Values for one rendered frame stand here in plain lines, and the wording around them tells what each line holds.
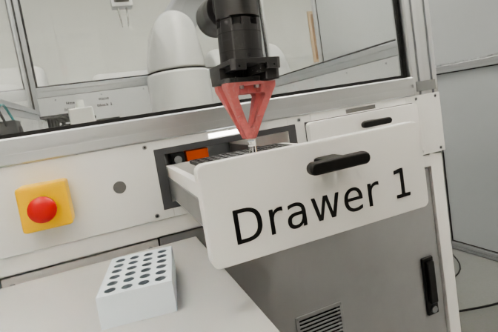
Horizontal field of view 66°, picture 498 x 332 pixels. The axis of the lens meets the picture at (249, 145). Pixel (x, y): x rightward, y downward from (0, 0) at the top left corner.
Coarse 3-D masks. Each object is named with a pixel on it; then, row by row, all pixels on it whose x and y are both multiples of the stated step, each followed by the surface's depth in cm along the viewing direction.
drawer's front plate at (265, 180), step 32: (384, 128) 46; (416, 128) 48; (224, 160) 39; (256, 160) 40; (288, 160) 42; (384, 160) 46; (416, 160) 48; (224, 192) 39; (256, 192) 40; (288, 192) 42; (320, 192) 43; (352, 192) 45; (384, 192) 46; (416, 192) 48; (224, 224) 39; (256, 224) 40; (320, 224) 43; (352, 224) 45; (224, 256) 39; (256, 256) 41
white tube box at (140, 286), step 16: (128, 256) 54; (144, 256) 53; (160, 256) 53; (112, 272) 49; (128, 272) 48; (144, 272) 47; (160, 272) 47; (112, 288) 44; (128, 288) 43; (144, 288) 43; (160, 288) 43; (96, 304) 42; (112, 304) 42; (128, 304) 43; (144, 304) 43; (160, 304) 43; (176, 304) 44; (112, 320) 42; (128, 320) 43
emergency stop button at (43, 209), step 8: (32, 200) 57; (40, 200) 57; (48, 200) 57; (32, 208) 56; (40, 208) 57; (48, 208) 57; (56, 208) 58; (32, 216) 56; (40, 216) 57; (48, 216) 57
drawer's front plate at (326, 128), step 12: (384, 108) 87; (396, 108) 87; (408, 108) 88; (324, 120) 80; (336, 120) 81; (348, 120) 82; (360, 120) 83; (396, 120) 87; (408, 120) 88; (312, 132) 79; (324, 132) 80; (336, 132) 81; (348, 132) 82
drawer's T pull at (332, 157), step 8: (360, 152) 41; (320, 160) 40; (328, 160) 39; (336, 160) 40; (344, 160) 40; (352, 160) 40; (360, 160) 41; (368, 160) 41; (312, 168) 39; (320, 168) 39; (328, 168) 39; (336, 168) 40; (344, 168) 40
